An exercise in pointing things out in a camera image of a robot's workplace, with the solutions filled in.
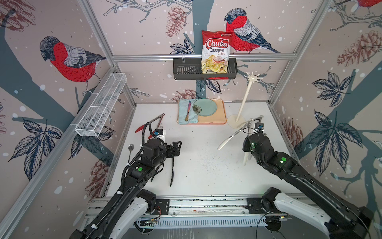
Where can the colourful handled knife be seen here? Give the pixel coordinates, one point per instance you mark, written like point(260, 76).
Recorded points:
point(188, 111)

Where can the silver spoon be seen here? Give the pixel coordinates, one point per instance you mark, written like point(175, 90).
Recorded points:
point(130, 149)

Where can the light blue cloth napkin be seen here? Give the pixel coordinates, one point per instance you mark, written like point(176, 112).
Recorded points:
point(186, 113)

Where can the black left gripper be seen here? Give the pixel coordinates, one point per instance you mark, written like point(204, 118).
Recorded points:
point(176, 150)

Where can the black steel tongs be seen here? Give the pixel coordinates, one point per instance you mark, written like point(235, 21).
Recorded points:
point(173, 172)

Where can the red silicone tongs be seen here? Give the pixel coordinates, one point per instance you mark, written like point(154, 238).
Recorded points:
point(151, 129)

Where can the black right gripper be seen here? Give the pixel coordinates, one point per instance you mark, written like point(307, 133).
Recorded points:
point(248, 136)

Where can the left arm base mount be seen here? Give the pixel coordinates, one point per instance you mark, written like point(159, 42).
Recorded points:
point(161, 207)

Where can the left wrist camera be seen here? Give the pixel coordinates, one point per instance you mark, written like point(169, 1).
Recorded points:
point(160, 133)

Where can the black wire shelf basket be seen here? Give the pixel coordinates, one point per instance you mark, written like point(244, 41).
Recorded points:
point(191, 69)

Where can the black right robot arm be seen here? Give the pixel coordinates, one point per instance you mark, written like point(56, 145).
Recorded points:
point(332, 215)

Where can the cream utensil rack stand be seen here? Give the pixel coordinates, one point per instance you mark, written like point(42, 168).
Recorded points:
point(235, 121)

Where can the white mesh wall basket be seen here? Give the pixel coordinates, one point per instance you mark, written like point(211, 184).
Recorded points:
point(97, 114)

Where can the Chuba cassava chips bag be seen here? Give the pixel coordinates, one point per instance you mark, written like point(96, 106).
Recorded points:
point(215, 52)

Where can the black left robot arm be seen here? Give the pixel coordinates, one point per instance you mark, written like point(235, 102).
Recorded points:
point(131, 201)

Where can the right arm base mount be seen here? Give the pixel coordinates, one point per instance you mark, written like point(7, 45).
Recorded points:
point(265, 203)

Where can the plain steel tongs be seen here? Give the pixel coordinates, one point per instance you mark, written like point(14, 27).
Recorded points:
point(259, 119)

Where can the orange tray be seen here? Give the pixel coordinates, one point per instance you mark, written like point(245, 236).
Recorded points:
point(219, 117)

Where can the green ceramic plate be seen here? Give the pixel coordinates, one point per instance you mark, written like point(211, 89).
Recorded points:
point(204, 107)

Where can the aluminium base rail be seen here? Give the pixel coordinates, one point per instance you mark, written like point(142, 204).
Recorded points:
point(194, 206)

